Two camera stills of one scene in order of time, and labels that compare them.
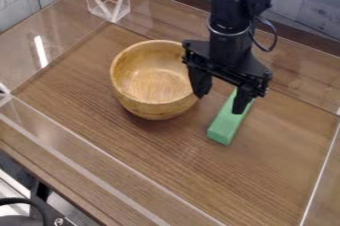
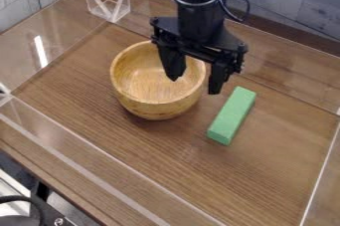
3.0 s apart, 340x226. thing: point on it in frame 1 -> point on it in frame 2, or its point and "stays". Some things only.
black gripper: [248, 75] -> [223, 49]
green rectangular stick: [227, 122] stays
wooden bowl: [152, 81] stays
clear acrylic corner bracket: [110, 10] stays
